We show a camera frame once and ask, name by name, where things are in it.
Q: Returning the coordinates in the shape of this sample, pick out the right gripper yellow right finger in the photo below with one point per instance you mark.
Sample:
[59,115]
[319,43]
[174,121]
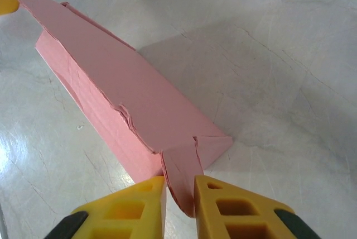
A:
[206,211]

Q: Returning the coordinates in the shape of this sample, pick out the pink paper box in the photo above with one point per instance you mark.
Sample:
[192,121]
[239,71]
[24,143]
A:
[111,68]

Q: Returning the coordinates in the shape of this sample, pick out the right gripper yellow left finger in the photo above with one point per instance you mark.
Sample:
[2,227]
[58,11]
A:
[150,208]

